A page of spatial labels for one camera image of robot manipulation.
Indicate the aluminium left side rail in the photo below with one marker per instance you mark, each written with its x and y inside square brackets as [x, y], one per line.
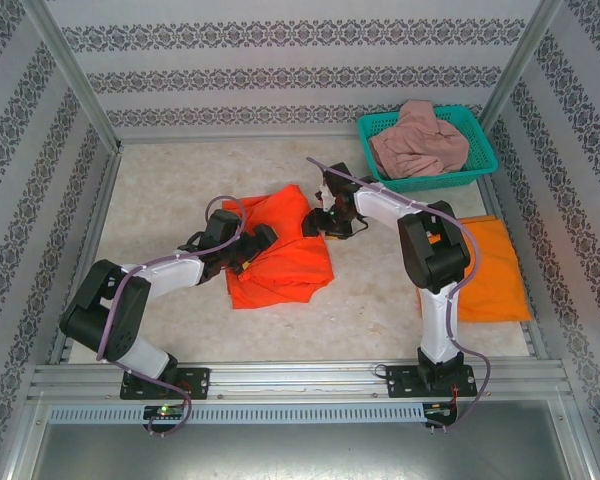
[96, 225]

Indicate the aluminium front mounting beam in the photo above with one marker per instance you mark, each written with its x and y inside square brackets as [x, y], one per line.
[290, 377]

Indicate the grey metal front panel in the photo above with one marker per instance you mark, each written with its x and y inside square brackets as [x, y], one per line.
[300, 455]

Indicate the pink shorts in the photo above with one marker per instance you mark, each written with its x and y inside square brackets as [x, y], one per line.
[420, 150]

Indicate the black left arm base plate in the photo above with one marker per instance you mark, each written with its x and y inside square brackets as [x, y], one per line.
[197, 382]

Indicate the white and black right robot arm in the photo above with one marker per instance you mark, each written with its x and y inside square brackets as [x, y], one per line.
[440, 325]

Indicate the light orange shorts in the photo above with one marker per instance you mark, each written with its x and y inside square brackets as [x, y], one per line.
[495, 280]

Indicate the aluminium left corner post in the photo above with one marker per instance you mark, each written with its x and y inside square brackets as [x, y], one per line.
[75, 75]

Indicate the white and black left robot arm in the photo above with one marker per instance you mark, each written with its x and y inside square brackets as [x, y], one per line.
[175, 272]

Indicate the aluminium right side rail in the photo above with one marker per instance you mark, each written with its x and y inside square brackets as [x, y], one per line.
[534, 340]

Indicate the aluminium right corner post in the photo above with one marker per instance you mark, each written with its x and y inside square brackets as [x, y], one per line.
[521, 60]

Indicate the teal plastic basket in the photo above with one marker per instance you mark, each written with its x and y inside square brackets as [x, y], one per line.
[482, 150]

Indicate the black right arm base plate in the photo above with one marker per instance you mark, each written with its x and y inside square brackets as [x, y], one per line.
[400, 382]

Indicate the aluminium corner post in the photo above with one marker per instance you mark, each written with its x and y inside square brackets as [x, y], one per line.
[75, 75]
[521, 60]

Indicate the red-orange shorts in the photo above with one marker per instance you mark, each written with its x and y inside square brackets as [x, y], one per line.
[290, 270]

